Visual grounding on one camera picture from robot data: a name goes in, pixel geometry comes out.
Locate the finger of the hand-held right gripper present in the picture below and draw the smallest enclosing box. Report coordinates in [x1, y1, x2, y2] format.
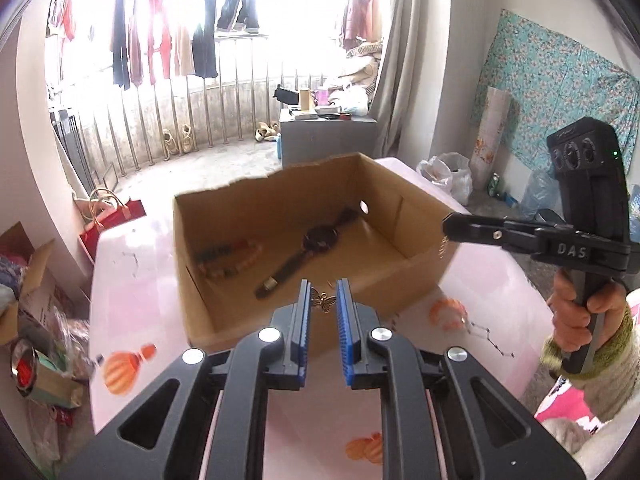
[442, 211, 541, 257]

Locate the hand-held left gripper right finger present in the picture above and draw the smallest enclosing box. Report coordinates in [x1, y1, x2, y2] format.
[336, 279, 586, 480]

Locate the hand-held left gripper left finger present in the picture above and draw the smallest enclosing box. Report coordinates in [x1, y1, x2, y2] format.
[60, 279, 313, 480]

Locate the large brown cardboard box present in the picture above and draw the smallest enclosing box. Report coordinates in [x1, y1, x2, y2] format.
[172, 151, 463, 353]

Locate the multicoloured glass bead bracelet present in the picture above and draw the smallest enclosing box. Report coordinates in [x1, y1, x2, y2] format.
[192, 237, 264, 282]

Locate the pink strap black wristwatch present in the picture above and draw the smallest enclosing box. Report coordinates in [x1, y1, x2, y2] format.
[254, 205, 361, 301]

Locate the person's right forearm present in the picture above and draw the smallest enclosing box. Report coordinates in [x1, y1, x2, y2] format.
[540, 287, 640, 423]

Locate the person's right hand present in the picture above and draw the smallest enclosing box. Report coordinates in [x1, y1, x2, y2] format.
[546, 270, 630, 361]

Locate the blue clear plastic bag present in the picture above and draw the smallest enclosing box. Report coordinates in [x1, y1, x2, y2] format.
[517, 170, 558, 221]

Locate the large white plastic bag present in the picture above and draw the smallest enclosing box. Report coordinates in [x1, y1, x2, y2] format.
[416, 152, 473, 206]

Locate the floral paper roll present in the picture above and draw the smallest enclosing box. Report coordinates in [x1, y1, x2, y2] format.
[470, 86, 513, 178]

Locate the small white plastic bag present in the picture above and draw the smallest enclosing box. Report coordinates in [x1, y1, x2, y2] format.
[342, 85, 372, 115]

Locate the grey cabinet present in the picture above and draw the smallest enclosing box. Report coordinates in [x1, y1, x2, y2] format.
[279, 107, 378, 168]

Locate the grey curtain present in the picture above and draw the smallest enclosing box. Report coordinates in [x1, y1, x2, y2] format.
[367, 0, 451, 161]

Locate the pile of beige bedding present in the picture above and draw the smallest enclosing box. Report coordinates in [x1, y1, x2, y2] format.
[330, 42, 383, 96]

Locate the red tote bag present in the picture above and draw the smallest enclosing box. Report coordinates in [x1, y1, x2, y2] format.
[79, 199, 147, 263]

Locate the hanging brown jacket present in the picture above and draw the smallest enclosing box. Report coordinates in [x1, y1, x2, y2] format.
[340, 0, 386, 51]

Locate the beige tote bag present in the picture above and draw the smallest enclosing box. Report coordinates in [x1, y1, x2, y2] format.
[74, 187, 126, 221]

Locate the metal bowl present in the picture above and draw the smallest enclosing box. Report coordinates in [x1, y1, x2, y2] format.
[10, 338, 41, 401]

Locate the open cardboard storage box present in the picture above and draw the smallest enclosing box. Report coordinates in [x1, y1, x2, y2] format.
[0, 221, 57, 346]

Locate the pile of folded clothes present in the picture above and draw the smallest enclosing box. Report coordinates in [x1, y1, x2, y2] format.
[0, 255, 26, 311]

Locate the metal balcony railing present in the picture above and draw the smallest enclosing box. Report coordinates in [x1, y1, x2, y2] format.
[47, 32, 326, 181]

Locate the dark metal rack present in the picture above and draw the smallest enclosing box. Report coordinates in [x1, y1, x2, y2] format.
[49, 106, 96, 196]

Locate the row of hanging clothes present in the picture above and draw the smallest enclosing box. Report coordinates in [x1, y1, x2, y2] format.
[47, 0, 261, 91]

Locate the teal floral wall cloth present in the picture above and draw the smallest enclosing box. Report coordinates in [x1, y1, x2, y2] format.
[470, 8, 640, 176]

